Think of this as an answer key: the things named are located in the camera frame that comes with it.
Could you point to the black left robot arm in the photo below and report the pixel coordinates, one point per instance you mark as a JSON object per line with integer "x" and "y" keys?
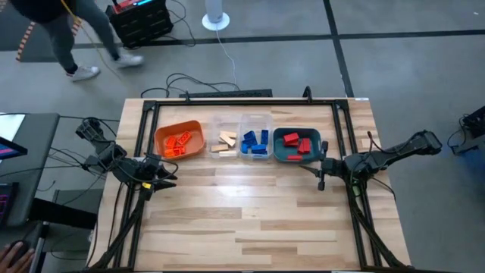
{"x": 113, "y": 159}

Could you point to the white round-base stand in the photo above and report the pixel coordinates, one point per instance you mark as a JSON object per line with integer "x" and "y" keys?
{"x": 215, "y": 19}

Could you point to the small black bracket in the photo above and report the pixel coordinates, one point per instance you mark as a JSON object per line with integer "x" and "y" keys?
{"x": 307, "y": 93}

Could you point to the orange toy brick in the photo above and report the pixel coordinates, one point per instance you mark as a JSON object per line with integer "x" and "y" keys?
{"x": 171, "y": 142}
{"x": 184, "y": 137}
{"x": 180, "y": 150}

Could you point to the dark monitor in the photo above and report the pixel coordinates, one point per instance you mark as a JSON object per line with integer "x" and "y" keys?
{"x": 11, "y": 148}

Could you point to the person's hand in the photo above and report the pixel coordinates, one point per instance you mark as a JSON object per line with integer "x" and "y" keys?
{"x": 15, "y": 261}

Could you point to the teal plastic bin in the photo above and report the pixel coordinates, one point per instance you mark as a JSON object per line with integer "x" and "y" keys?
{"x": 280, "y": 151}

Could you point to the small orange square brick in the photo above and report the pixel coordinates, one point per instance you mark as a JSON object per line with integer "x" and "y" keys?
{"x": 169, "y": 153}

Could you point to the person's white shoe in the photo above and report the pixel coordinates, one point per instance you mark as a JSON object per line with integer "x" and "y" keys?
{"x": 129, "y": 60}
{"x": 85, "y": 73}

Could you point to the red toy block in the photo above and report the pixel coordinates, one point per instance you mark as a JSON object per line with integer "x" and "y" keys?
{"x": 301, "y": 147}
{"x": 291, "y": 137}
{"x": 308, "y": 146}

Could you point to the orange plastic bin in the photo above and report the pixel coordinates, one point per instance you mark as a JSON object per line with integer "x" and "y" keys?
{"x": 195, "y": 146}

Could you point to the red device with screen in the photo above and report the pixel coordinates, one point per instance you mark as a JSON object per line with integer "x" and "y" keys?
{"x": 129, "y": 4}

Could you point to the red wedge block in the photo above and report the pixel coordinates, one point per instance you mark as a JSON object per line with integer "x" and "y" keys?
{"x": 295, "y": 157}

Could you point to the black plastic crate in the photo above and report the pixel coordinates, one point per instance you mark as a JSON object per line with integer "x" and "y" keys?
{"x": 140, "y": 24}

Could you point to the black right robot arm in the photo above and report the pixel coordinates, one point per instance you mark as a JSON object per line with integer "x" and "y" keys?
{"x": 424, "y": 142}

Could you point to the black mat orange-striped edge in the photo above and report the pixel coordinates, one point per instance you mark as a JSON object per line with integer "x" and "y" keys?
{"x": 7, "y": 34}
{"x": 39, "y": 53}

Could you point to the black power strip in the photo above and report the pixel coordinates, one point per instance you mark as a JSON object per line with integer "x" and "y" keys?
{"x": 227, "y": 93}

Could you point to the backlit keyboard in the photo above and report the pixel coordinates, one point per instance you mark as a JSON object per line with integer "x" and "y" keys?
{"x": 5, "y": 203}

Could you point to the white paper sheet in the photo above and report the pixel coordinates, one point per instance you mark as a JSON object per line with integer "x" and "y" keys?
{"x": 9, "y": 126}

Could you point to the black computer mouse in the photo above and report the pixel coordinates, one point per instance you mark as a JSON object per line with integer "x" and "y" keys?
{"x": 19, "y": 245}

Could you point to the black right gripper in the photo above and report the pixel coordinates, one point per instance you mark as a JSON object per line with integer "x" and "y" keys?
{"x": 333, "y": 167}

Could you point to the dark grey desk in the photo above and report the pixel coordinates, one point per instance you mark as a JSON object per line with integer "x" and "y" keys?
{"x": 38, "y": 159}

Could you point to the person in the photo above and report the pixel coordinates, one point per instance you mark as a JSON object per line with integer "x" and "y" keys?
{"x": 62, "y": 41}

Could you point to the pale cream block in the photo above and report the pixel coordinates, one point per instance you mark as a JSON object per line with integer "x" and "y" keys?
{"x": 219, "y": 148}

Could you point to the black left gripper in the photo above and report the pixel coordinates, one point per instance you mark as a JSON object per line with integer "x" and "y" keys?
{"x": 153, "y": 170}

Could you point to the clear plastic bin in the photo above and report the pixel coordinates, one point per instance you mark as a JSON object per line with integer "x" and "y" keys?
{"x": 255, "y": 121}
{"x": 223, "y": 123}

